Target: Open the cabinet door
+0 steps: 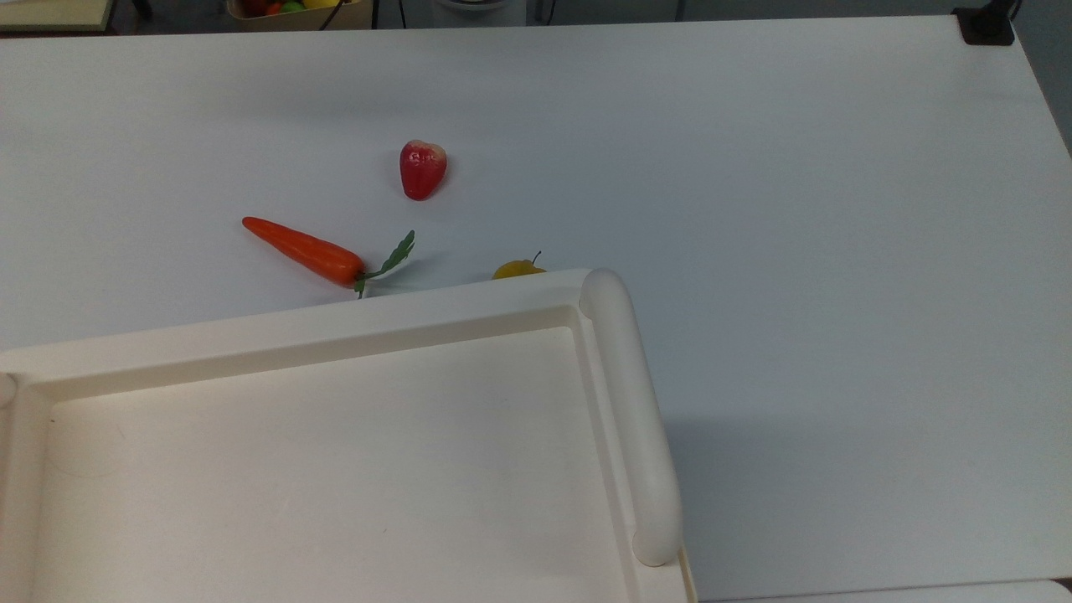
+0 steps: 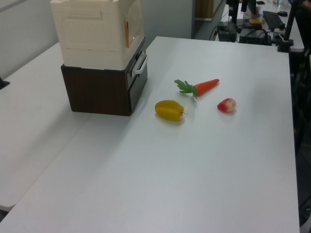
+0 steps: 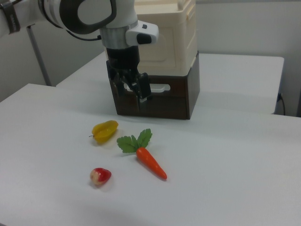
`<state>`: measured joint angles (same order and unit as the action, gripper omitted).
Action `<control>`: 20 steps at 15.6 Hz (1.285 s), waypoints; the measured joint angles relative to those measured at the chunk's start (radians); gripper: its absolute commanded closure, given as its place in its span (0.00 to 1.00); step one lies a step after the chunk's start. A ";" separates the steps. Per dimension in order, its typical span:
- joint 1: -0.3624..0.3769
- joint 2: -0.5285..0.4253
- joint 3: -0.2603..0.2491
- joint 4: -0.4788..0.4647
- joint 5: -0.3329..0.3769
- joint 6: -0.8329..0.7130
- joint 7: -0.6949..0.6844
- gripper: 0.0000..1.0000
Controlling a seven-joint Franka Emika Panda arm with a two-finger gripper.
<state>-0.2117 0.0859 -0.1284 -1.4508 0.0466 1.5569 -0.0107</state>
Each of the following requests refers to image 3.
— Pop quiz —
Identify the dark strap on arm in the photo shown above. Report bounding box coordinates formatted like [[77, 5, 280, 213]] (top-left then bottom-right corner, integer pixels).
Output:
[[0, 2, 20, 35]]

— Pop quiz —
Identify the yellow toy starfruit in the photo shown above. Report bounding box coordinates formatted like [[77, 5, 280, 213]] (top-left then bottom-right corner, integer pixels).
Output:
[[88, 120, 119, 145]]

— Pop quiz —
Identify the dark brown wooden box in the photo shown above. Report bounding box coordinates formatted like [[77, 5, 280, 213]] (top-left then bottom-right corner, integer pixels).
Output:
[[106, 50, 200, 121]]

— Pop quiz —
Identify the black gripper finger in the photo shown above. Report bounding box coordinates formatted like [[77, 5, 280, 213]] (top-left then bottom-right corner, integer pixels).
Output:
[[111, 70, 126, 97], [130, 72, 152, 112]]

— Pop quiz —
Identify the red toy strawberry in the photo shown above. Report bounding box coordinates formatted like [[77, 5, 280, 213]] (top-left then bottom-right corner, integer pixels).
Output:
[[89, 167, 112, 186]]

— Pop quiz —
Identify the orange toy carrot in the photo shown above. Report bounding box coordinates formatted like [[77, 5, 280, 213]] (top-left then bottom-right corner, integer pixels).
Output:
[[116, 128, 168, 180]]

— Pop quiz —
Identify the cream plastic cabinet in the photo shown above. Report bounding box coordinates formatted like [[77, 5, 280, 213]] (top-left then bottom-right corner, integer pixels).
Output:
[[134, 0, 199, 77]]

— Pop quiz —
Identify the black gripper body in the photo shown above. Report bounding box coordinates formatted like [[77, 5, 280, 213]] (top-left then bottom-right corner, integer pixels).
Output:
[[104, 45, 142, 83]]

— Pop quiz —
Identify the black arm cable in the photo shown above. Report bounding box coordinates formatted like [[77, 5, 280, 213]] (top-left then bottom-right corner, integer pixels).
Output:
[[67, 30, 102, 41]]

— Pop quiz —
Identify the black wall cable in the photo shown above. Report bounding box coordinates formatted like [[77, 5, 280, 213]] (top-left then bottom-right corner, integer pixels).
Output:
[[278, 92, 287, 116]]

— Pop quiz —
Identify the grey metal pole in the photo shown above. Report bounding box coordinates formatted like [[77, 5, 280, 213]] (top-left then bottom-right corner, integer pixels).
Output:
[[26, 24, 52, 87]]

